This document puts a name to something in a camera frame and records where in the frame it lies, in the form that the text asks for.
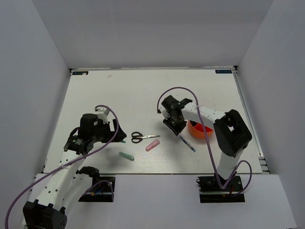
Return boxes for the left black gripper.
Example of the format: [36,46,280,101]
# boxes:
[91,118,127,143]

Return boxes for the blue pen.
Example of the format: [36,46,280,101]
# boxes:
[179,135,196,152]

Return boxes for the orange round organizer container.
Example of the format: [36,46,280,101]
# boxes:
[187,121,206,139]

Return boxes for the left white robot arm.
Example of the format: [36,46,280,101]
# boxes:
[23,113,127,229]

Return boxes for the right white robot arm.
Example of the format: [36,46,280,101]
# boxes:
[157,95,252,190]

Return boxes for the green translucent tube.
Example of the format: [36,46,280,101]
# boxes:
[119,152,135,161]

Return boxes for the pink translucent tube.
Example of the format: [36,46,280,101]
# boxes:
[145,139,160,152]

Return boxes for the right blue corner label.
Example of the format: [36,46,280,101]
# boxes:
[215,69,232,74]

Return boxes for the blue corner label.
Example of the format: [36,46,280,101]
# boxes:
[215,69,232,74]
[72,71,89,75]

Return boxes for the left blue corner label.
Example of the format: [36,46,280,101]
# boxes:
[72,71,89,75]

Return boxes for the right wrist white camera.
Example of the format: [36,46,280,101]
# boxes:
[157,107,170,119]

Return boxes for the wrist white camera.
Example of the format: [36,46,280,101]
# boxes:
[157,107,170,119]
[94,106,110,124]

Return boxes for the black handled scissors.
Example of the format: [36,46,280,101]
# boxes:
[131,132,160,144]

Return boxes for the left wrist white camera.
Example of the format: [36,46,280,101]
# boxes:
[94,106,110,124]

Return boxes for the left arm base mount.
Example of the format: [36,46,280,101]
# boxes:
[79,176,116,203]

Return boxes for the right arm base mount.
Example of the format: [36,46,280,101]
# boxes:
[196,176,245,203]

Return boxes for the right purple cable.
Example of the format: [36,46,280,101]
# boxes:
[156,86,253,197]

